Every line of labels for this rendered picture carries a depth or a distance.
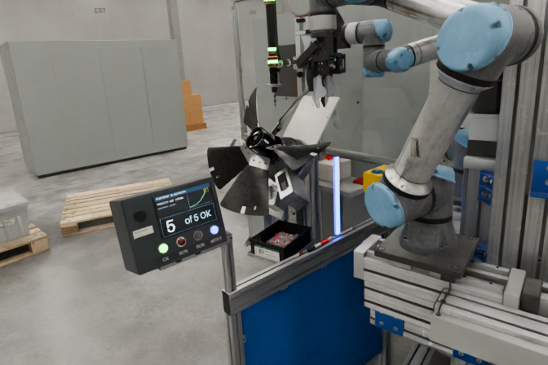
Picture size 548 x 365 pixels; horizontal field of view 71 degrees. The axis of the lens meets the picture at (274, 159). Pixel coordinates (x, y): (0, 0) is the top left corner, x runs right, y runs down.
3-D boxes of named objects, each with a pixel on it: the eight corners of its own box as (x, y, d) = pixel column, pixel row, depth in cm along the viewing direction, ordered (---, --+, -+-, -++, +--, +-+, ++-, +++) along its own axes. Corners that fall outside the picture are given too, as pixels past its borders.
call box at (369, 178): (383, 185, 180) (384, 164, 177) (403, 190, 172) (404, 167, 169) (362, 194, 170) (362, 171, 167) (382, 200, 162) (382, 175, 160)
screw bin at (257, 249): (279, 234, 172) (278, 219, 170) (312, 242, 163) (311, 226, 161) (249, 255, 155) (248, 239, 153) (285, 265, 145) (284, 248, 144)
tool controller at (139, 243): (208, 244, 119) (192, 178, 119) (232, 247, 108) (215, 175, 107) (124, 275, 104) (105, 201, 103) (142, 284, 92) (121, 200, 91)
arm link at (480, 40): (423, 225, 101) (554, 17, 69) (384, 242, 93) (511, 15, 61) (391, 195, 108) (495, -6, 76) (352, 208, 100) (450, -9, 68)
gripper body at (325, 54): (328, 76, 105) (327, 30, 102) (306, 76, 112) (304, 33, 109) (346, 75, 110) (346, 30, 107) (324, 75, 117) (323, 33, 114)
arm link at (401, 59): (519, 41, 131) (397, 81, 120) (492, 43, 141) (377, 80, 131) (517, 6, 127) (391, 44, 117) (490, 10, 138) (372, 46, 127)
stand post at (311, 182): (311, 318, 239) (306, 136, 211) (323, 325, 232) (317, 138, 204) (307, 321, 236) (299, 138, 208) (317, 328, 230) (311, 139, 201)
